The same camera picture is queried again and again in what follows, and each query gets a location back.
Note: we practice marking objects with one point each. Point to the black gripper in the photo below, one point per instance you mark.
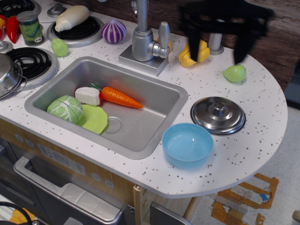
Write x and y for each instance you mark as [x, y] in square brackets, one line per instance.
[238, 17]

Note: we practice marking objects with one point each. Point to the green toy pear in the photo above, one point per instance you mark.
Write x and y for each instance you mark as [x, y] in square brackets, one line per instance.
[235, 73]

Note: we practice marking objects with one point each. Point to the light blue plastic bowl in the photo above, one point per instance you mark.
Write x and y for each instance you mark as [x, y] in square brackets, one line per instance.
[187, 145]

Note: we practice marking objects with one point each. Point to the grey support pole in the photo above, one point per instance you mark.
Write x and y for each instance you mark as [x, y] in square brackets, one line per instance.
[214, 44]

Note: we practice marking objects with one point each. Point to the yellow toy bell pepper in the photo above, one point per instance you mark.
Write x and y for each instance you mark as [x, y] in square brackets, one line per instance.
[185, 56]

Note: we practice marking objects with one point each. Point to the yellow toy corn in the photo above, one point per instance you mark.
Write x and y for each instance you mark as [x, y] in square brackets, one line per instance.
[169, 44]

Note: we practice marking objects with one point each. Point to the silver toy faucet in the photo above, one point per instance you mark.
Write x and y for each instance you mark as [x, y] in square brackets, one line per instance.
[145, 53]

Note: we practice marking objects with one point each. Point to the steel pot lid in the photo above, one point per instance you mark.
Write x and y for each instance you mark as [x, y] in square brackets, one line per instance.
[218, 115]

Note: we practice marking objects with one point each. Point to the purple striped toy onion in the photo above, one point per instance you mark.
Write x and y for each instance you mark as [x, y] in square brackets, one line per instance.
[113, 31]

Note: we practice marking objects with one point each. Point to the grey metal sink basin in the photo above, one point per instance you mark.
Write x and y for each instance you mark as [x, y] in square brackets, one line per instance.
[132, 132]

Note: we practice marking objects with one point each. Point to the orange toy carrot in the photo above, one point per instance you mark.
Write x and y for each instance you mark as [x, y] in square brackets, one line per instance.
[115, 96]

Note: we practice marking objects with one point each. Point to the back right stove burner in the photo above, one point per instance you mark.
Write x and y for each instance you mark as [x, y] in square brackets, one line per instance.
[84, 34]

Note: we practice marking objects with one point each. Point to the stove burner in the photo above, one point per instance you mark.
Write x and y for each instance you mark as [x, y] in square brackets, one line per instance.
[38, 66]
[10, 8]
[84, 34]

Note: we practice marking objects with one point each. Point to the white toy radish piece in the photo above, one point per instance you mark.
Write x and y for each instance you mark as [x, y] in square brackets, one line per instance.
[89, 95]

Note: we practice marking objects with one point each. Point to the light green plastic plate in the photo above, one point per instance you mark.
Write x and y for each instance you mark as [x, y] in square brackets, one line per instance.
[94, 119]

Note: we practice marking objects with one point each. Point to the cream toy sauce bottle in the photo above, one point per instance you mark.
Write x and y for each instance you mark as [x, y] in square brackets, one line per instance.
[71, 17]

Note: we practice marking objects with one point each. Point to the small green toy vegetable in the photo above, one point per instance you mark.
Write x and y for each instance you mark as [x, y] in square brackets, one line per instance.
[59, 47]

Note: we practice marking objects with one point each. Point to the green toy cabbage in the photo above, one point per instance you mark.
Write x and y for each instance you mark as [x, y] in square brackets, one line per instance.
[67, 108]

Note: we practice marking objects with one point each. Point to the silver stove knob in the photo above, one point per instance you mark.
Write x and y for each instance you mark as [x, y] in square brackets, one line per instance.
[5, 46]
[56, 10]

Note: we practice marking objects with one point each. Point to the front left stove burner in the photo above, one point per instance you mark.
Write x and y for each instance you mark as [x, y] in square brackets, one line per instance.
[38, 66]

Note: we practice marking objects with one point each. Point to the green toy pea can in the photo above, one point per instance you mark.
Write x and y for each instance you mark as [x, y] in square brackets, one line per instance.
[30, 28]

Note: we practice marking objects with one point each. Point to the red toy chili pepper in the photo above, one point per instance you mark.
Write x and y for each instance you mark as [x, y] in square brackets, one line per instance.
[13, 29]

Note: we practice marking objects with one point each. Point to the steel toy pot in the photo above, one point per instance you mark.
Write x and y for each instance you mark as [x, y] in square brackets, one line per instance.
[11, 76]

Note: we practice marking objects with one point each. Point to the back left stove burner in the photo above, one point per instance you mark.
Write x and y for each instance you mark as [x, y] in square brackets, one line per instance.
[10, 8]

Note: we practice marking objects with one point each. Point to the silver stove knob left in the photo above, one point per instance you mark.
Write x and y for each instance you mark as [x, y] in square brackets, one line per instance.
[5, 46]

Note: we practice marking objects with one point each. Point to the red yellow toy item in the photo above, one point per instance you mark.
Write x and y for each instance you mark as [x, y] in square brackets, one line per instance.
[3, 24]

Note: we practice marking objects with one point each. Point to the grey oven door handle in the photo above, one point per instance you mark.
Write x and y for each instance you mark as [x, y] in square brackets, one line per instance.
[69, 204]

